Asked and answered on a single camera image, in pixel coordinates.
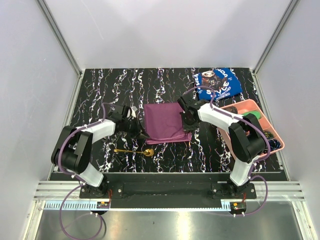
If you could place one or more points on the right aluminium frame post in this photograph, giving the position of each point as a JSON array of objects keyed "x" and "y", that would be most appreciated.
[{"x": 276, "y": 34}]

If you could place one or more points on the magenta cloth napkin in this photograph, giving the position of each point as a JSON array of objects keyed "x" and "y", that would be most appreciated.
[{"x": 163, "y": 123}]

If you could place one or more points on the aluminium frame post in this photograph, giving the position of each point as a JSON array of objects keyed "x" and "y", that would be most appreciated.
[
  {"x": 44, "y": 8},
  {"x": 276, "y": 34}
]

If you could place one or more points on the blue printed cloth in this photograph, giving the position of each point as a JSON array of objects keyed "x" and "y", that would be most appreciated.
[{"x": 221, "y": 82}]

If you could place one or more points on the dark brown object in tray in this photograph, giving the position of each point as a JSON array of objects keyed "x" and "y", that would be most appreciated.
[{"x": 232, "y": 109}]

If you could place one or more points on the pink compartment tray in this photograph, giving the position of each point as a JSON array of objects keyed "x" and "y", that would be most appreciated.
[{"x": 250, "y": 105}]

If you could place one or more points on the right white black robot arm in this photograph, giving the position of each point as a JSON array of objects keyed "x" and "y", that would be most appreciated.
[{"x": 246, "y": 135}]

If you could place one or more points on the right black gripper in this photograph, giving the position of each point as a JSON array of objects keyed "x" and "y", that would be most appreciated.
[{"x": 186, "y": 127}]

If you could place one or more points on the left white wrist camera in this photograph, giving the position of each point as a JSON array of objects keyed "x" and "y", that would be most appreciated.
[{"x": 132, "y": 112}]

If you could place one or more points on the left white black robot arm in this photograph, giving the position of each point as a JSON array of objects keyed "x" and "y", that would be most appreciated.
[{"x": 72, "y": 152}]

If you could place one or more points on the left aluminium frame post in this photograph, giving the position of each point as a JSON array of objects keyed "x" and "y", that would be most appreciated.
[{"x": 44, "y": 8}]

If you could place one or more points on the front aluminium rail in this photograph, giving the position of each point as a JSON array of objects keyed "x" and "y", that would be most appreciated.
[{"x": 277, "y": 190}]

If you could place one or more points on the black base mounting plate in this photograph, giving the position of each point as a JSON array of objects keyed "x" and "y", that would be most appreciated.
[{"x": 210, "y": 199}]

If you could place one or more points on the gold spoon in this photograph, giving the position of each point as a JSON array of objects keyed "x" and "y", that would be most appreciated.
[{"x": 148, "y": 152}]

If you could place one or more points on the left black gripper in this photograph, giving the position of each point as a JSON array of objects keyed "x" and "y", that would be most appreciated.
[{"x": 139, "y": 132}]

